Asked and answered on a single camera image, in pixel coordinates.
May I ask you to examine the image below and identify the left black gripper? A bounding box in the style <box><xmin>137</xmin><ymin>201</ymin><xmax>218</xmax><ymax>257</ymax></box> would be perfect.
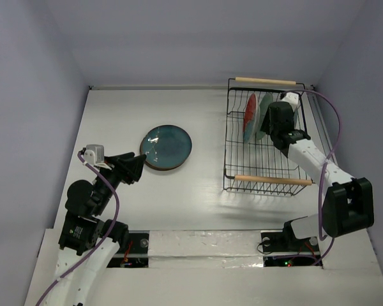
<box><xmin>93</xmin><ymin>150</ymin><xmax>146</xmax><ymax>213</ymax></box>

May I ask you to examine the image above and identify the grey deer plate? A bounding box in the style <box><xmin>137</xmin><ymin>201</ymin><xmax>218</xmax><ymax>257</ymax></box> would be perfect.
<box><xmin>145</xmin><ymin>156</ymin><xmax>186</xmax><ymax>171</ymax></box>

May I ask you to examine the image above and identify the dark teal blossom plate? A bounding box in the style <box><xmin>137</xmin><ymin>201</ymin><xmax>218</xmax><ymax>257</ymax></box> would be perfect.
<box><xmin>139</xmin><ymin>124</ymin><xmax>192</xmax><ymax>160</ymax></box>

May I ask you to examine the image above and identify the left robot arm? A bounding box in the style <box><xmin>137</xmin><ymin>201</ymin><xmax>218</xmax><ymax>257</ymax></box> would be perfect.
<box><xmin>43</xmin><ymin>145</ymin><xmax>146</xmax><ymax>305</ymax></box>

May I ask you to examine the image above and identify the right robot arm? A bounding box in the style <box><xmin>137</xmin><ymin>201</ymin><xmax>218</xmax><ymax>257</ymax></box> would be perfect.
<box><xmin>261</xmin><ymin>101</ymin><xmax>374</xmax><ymax>240</ymax></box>

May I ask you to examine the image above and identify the grey tree pattern plate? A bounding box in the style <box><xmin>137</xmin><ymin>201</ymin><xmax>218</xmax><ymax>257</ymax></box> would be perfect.
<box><xmin>294</xmin><ymin>103</ymin><xmax>300</xmax><ymax>128</ymax></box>

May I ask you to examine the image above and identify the red and teal plate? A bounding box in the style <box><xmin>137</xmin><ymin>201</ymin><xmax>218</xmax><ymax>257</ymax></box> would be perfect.
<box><xmin>243</xmin><ymin>93</ymin><xmax>259</xmax><ymax>143</ymax></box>

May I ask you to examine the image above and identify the silver foil strip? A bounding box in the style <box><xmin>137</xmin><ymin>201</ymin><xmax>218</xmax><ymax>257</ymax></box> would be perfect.
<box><xmin>147</xmin><ymin>230</ymin><xmax>264</xmax><ymax>269</ymax></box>

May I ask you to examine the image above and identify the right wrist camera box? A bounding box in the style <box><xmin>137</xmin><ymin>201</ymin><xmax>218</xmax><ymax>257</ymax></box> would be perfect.
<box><xmin>278</xmin><ymin>92</ymin><xmax>299</xmax><ymax>111</ymax></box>

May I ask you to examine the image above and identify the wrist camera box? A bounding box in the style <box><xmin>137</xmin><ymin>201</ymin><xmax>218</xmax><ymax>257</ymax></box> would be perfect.
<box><xmin>278</xmin><ymin>92</ymin><xmax>299</xmax><ymax>111</ymax></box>
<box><xmin>83</xmin><ymin>144</ymin><xmax>105</xmax><ymax>166</ymax></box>

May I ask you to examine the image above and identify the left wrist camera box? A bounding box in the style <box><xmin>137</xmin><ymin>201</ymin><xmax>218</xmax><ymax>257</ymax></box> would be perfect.
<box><xmin>83</xmin><ymin>144</ymin><xmax>105</xmax><ymax>166</ymax></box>

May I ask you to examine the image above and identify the aluminium rail right side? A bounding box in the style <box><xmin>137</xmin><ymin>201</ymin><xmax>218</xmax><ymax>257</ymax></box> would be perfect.
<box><xmin>307</xmin><ymin>85</ymin><xmax>357</xmax><ymax>226</ymax></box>

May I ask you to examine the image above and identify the black wire dish rack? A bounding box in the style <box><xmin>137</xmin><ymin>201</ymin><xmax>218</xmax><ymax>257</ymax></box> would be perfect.
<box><xmin>223</xmin><ymin>78</ymin><xmax>312</xmax><ymax>196</ymax></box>

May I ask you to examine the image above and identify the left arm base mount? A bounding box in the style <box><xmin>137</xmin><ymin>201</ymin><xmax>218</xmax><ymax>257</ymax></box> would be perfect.
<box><xmin>107</xmin><ymin>231</ymin><xmax>149</xmax><ymax>268</ymax></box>

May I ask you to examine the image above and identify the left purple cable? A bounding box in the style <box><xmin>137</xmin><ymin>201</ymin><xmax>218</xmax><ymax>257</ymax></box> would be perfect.
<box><xmin>34</xmin><ymin>149</ymin><xmax>121</xmax><ymax>306</ymax></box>

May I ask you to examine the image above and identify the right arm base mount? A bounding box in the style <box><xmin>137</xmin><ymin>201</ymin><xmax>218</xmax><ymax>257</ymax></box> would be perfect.
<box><xmin>257</xmin><ymin>231</ymin><xmax>321</xmax><ymax>268</ymax></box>

